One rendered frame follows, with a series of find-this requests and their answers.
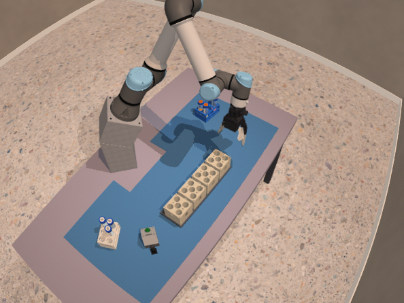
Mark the light blue bench mat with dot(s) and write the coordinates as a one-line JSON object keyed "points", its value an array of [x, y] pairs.
{"points": [[188, 142]]}

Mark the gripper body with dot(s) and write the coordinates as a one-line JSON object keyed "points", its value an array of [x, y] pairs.
{"points": [[232, 121]]}

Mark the beige sloped desk with green button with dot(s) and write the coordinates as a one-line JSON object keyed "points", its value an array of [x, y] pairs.
{"points": [[149, 238]]}

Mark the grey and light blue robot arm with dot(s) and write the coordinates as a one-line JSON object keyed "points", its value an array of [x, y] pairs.
{"points": [[212, 81]]}

